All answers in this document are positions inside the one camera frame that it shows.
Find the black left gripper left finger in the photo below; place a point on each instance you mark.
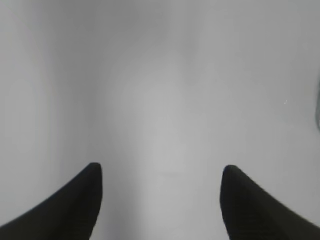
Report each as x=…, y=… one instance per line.
x=69, y=214

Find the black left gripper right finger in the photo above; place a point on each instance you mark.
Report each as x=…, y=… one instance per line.
x=251, y=213

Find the clear water bottle green label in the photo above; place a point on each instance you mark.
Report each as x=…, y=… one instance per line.
x=317, y=109

